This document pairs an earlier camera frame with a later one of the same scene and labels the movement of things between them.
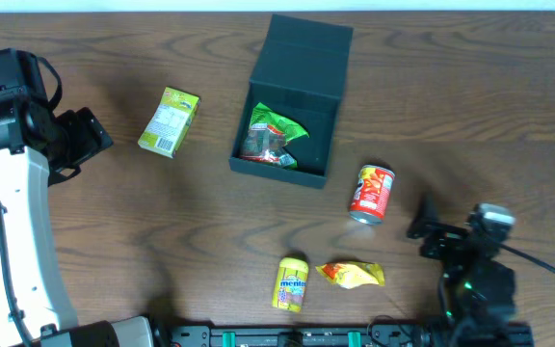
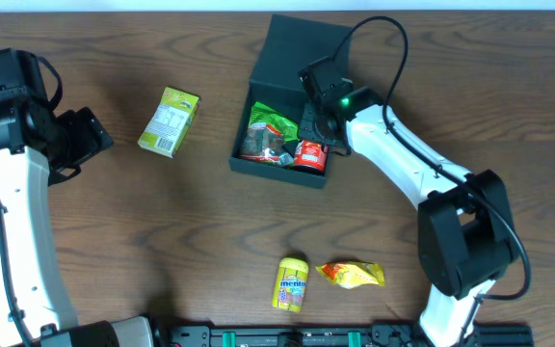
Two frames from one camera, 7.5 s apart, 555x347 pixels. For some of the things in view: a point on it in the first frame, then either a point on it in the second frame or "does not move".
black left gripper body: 91,137 does not move
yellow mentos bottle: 291,283 does not move
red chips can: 371,195 → 312,154
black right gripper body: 437,236 → 313,124
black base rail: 376,334 does not move
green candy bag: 266,136 does not move
